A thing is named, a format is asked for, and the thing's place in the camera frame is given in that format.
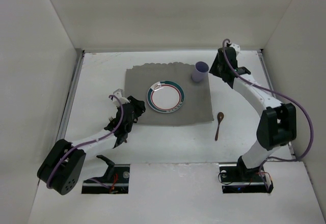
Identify lilac plastic cup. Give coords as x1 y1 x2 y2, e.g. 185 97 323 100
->
191 61 209 82

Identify brown wooden fork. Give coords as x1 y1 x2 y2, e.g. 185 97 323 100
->
107 116 128 144

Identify white plate with teal rim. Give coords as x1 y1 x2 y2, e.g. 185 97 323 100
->
146 80 185 114

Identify grey cloth placemat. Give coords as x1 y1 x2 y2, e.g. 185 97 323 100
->
124 62 214 126

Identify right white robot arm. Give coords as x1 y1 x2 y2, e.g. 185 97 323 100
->
209 46 296 181

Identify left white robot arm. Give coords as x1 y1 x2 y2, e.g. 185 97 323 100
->
37 95 146 195

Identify brown wooden spoon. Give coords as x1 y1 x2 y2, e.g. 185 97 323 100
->
214 112 224 141

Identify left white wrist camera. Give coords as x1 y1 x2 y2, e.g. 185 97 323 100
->
112 89 129 107

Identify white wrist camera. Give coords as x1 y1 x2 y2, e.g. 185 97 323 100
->
112 89 129 107
229 43 240 55

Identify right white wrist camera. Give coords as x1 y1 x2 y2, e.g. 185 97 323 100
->
229 43 240 55

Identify right aluminium table rail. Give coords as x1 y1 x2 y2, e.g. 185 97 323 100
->
257 49 296 161

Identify aluminium table rail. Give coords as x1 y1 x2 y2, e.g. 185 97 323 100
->
257 49 296 161
53 48 85 145

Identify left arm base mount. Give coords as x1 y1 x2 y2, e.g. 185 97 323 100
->
81 155 130 194

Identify left aluminium table rail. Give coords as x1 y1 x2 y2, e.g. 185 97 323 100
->
53 48 85 145

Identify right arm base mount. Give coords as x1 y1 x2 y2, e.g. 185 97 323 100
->
218 163 274 194

